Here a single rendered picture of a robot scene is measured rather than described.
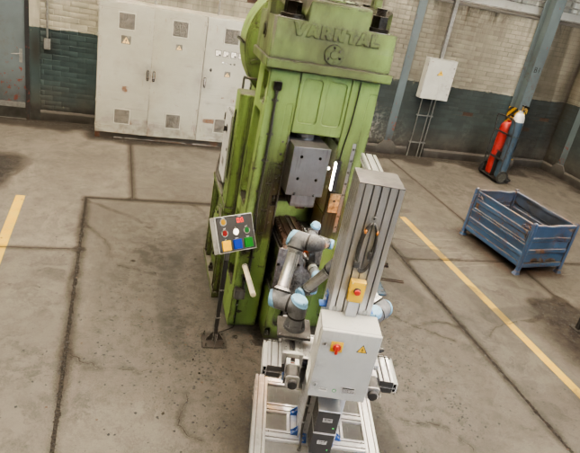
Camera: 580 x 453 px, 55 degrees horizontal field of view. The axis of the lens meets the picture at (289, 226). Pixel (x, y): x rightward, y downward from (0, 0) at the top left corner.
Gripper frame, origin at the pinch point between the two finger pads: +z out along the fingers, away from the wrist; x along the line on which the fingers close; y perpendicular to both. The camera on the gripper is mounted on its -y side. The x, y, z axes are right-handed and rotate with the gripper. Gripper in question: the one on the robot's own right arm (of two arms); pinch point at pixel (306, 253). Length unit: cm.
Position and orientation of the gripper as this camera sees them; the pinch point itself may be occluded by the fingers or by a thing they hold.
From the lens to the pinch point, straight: 435.6
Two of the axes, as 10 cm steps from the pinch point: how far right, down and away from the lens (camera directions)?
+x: 9.6, 0.6, 2.7
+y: -1.7, 9.0, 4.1
